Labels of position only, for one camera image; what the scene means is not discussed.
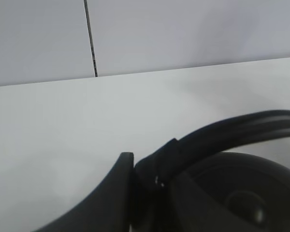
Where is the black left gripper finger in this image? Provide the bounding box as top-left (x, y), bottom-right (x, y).
top-left (37, 152), bottom-right (134, 232)

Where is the black cast iron teapot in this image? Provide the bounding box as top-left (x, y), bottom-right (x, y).
top-left (130, 110), bottom-right (290, 232)

